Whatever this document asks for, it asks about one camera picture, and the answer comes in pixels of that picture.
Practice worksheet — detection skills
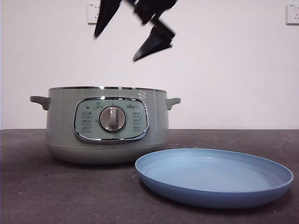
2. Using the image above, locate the pale green electric steamer pot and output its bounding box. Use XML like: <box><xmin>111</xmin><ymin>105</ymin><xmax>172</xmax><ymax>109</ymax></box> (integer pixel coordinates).
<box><xmin>29</xmin><ymin>86</ymin><xmax>181</xmax><ymax>165</ymax></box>

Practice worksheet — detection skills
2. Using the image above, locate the blue round plate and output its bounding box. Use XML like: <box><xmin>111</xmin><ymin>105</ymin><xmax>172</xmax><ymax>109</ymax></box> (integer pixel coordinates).
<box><xmin>135</xmin><ymin>148</ymin><xmax>294</xmax><ymax>209</ymax></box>

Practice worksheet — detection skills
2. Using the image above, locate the white wall socket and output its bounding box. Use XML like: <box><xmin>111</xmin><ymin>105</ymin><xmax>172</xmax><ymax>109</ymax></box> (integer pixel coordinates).
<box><xmin>87</xmin><ymin>3</ymin><xmax>103</xmax><ymax>25</ymax></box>
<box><xmin>286</xmin><ymin>4</ymin><xmax>299</xmax><ymax>25</ymax></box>

